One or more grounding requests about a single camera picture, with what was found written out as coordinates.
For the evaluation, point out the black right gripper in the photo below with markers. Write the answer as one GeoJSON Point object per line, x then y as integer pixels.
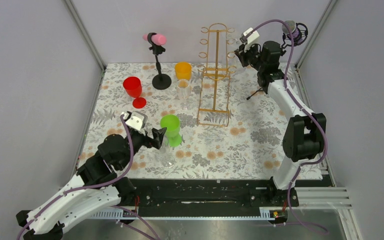
{"type": "Point", "coordinates": [244, 54]}

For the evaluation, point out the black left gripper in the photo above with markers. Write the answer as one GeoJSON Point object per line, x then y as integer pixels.
{"type": "Point", "coordinates": [156, 141]}

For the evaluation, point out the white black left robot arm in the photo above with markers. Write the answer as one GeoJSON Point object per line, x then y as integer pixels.
{"type": "Point", "coordinates": [101, 182]}

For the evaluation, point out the green plastic wine glass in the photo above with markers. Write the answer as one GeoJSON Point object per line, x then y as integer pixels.
{"type": "Point", "coordinates": [172, 124]}

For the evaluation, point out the red plastic wine glass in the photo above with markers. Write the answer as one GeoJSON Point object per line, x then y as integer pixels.
{"type": "Point", "coordinates": [133, 88]}

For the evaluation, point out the yellow plastic wine glass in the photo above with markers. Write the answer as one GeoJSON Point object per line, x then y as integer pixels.
{"type": "Point", "coordinates": [183, 71]}

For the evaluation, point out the tripod stand with purple microphone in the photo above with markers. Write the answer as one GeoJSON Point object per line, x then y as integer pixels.
{"type": "Point", "coordinates": [291, 43]}

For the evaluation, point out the black stand with pink microphone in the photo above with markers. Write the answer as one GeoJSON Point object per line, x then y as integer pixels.
{"type": "Point", "coordinates": [157, 41]}

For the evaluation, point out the floral patterned tablecloth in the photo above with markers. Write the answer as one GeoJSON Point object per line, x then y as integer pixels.
{"type": "Point", "coordinates": [250, 147]}

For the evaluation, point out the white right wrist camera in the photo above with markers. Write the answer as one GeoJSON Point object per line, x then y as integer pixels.
{"type": "Point", "coordinates": [249, 37]}

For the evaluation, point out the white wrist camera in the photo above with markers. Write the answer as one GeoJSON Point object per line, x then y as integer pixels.
{"type": "Point", "coordinates": [134, 119]}
{"type": "Point", "coordinates": [249, 37]}

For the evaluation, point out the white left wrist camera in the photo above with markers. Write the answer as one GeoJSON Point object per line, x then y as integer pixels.
{"type": "Point", "coordinates": [134, 119]}

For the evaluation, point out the gold wire wine glass rack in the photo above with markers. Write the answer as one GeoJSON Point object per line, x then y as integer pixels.
{"type": "Point", "coordinates": [214, 95]}

